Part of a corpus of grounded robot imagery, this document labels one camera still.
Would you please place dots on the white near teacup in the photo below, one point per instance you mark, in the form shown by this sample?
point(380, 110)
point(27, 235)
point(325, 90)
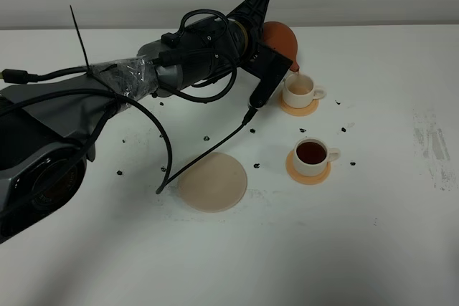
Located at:
point(311, 156)

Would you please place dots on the white far teacup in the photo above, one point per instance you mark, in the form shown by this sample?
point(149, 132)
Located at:
point(300, 91)

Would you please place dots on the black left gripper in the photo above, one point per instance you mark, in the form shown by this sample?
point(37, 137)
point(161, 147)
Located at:
point(246, 26)

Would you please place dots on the beige round teapot coaster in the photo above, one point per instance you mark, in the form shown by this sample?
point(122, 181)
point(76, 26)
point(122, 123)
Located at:
point(214, 184)

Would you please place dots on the orange far cup coaster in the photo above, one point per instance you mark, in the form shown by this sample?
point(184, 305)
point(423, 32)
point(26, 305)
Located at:
point(299, 109)

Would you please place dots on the orange cup coaster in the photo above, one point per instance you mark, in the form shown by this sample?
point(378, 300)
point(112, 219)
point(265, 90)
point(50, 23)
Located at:
point(305, 180)
point(299, 109)

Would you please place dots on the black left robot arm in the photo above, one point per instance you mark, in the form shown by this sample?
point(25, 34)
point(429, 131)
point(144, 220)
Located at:
point(50, 123)

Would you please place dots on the orange near cup coaster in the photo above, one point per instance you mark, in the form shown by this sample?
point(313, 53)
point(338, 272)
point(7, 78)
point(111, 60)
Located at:
point(305, 180)

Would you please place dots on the black cable tie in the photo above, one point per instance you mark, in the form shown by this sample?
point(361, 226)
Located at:
point(80, 41)

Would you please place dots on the brown clay teapot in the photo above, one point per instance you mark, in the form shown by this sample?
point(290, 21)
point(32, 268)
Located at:
point(281, 38)

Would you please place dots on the white teacup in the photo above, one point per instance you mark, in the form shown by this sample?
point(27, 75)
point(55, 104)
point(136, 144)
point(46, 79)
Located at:
point(311, 156)
point(300, 91)

